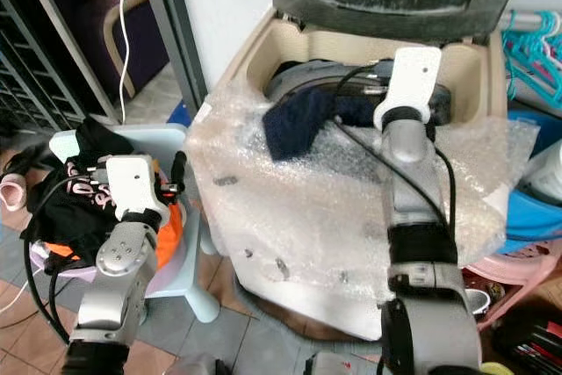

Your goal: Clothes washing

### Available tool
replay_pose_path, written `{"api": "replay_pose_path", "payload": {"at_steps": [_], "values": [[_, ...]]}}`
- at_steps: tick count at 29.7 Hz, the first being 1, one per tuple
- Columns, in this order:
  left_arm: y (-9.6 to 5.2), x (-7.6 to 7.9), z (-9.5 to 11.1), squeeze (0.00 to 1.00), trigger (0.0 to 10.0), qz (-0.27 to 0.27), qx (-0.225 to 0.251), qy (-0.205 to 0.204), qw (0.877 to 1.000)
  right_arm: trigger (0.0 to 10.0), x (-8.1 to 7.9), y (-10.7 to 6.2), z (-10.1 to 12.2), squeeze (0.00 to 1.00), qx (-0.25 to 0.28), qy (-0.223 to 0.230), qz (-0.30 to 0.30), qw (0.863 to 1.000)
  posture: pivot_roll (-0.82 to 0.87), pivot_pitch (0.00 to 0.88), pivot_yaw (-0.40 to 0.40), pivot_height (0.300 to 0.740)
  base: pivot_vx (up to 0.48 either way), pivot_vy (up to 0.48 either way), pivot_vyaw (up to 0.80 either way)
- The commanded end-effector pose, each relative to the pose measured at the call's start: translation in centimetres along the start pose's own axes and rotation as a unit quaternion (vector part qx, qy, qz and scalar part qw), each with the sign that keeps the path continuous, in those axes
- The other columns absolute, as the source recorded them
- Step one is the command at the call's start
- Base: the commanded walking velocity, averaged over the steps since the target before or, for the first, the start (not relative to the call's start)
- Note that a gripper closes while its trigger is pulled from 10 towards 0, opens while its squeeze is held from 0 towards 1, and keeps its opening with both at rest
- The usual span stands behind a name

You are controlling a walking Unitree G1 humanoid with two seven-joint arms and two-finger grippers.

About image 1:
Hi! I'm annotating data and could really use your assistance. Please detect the dark navy garment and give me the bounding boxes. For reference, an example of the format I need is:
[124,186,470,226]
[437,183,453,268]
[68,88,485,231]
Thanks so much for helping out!
[263,86,382,162]

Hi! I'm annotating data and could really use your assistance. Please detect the black printed clothes pile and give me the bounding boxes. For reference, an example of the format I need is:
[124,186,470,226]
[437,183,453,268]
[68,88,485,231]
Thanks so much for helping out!
[21,116,133,266]

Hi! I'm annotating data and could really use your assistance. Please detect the beige top-load washing machine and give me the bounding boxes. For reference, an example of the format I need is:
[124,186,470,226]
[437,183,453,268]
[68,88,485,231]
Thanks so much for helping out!
[183,0,542,343]

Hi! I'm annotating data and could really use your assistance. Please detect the teal clothes hangers bunch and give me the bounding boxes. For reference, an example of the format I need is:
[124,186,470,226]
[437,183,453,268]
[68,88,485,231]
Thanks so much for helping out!
[499,10,562,111]

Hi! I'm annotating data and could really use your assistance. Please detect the orange garment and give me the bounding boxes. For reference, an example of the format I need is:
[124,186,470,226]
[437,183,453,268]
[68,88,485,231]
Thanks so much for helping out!
[44,202,186,272]

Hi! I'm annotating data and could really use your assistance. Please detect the pink slipper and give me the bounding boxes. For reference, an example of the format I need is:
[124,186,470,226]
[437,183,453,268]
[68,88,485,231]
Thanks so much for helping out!
[0,173,26,213]

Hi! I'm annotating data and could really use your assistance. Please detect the light blue plastic stool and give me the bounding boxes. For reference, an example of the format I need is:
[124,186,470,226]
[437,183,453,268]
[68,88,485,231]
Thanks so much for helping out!
[47,128,222,325]

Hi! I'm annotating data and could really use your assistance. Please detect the lilac plastic basin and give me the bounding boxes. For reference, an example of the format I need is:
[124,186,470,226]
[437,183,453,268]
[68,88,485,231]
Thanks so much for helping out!
[28,240,93,306]

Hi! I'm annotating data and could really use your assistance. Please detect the dark metal gate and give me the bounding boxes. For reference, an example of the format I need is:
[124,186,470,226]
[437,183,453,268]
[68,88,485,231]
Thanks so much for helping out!
[0,0,93,134]

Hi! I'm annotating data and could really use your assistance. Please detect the clear bubble wrap sheet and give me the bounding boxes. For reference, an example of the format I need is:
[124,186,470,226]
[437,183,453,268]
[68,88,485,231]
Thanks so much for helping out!
[184,76,540,297]

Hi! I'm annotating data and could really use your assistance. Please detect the purple armchair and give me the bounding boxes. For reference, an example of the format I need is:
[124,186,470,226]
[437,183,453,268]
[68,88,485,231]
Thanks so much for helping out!
[0,0,170,99]

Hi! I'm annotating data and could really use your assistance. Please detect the blue plastic basin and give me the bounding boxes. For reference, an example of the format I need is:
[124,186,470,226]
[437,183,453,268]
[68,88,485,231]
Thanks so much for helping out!
[502,110,562,246]

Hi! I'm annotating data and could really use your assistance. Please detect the pink plastic stool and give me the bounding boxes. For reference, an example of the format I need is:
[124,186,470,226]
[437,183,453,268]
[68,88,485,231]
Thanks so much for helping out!
[459,242,562,334]

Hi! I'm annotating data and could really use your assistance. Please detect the small metal cup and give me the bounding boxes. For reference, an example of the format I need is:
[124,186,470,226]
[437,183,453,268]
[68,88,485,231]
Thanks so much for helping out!
[460,286,494,316]

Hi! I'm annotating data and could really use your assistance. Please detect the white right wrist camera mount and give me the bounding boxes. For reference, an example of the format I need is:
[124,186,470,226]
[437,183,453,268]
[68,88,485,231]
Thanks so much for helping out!
[385,47,443,119]

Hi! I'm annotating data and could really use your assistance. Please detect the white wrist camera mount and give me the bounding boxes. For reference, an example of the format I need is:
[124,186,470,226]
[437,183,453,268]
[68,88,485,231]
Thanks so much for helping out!
[104,155,169,220]
[385,47,443,119]

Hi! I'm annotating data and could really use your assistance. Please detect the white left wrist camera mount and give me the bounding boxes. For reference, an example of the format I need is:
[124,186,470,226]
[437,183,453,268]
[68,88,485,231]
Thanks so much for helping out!
[104,155,169,220]

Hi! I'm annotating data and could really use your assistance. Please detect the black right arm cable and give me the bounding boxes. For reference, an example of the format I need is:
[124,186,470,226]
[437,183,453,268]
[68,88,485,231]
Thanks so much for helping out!
[332,61,458,228]

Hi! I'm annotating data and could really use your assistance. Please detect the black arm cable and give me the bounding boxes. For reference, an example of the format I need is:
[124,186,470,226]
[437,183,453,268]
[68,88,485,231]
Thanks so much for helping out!
[22,173,111,345]
[332,61,458,228]

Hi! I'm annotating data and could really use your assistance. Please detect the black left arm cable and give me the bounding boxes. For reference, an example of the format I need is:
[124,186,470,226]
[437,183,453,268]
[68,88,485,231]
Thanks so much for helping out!
[22,173,111,345]

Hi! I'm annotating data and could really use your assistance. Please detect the dark grey door frame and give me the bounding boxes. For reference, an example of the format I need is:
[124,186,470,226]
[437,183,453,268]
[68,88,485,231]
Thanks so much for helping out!
[135,0,213,126]

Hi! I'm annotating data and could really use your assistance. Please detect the white hanging cable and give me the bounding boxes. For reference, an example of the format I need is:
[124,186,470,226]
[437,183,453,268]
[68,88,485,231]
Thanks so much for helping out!
[118,0,134,123]

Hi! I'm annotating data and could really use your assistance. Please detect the white floor cable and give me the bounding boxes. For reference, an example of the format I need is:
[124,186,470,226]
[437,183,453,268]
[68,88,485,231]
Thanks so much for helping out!
[0,277,38,316]

